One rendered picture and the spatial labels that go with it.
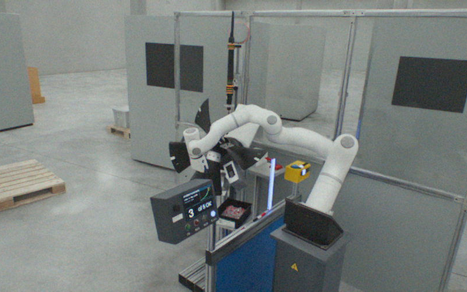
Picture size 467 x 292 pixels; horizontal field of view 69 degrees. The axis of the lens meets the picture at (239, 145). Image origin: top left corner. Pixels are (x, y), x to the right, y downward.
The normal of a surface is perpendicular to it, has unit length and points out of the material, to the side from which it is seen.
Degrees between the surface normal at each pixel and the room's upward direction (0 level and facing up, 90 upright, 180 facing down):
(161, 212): 90
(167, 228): 90
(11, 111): 90
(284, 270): 90
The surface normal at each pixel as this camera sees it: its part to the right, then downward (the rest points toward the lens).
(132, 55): -0.44, 0.26
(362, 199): -0.62, 0.21
